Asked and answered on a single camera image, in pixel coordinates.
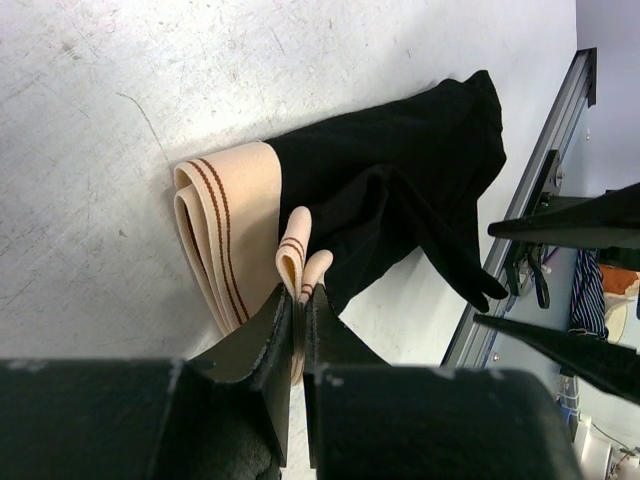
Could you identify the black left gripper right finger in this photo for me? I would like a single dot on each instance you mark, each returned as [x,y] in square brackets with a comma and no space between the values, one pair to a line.
[368,419]

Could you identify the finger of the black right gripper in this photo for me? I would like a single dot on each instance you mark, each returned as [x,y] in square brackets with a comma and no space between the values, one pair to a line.
[610,220]
[611,368]

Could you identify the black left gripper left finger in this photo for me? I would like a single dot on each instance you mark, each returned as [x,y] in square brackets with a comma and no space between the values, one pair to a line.
[221,415]

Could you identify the black underwear with beige waistband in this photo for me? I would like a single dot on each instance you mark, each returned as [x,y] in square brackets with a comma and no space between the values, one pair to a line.
[339,202]

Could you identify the striped cloth bundle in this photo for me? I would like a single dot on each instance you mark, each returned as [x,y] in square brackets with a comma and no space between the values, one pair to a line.
[587,306]

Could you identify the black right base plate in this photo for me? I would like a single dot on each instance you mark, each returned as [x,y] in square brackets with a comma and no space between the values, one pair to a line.
[527,250]

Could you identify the aluminium frame rail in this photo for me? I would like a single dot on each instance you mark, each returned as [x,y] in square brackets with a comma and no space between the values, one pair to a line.
[470,344]

